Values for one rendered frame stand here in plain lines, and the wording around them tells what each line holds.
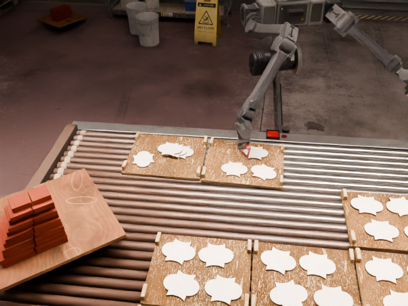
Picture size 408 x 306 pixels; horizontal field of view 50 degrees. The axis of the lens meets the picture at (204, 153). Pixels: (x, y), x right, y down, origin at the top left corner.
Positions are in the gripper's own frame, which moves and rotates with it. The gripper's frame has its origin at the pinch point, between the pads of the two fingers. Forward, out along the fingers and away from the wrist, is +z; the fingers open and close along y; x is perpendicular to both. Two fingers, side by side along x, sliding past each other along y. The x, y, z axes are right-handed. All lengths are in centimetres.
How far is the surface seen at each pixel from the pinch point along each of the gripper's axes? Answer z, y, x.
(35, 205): -50, -80, 68
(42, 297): -17, -96, 76
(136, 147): -14, 0, 60
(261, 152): 2.8, -0.7, -7.6
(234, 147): -0.1, 4.2, 7.4
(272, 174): 3.9, -18.5, -12.4
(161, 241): -8, -66, 35
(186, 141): -6.9, 7.9, 33.7
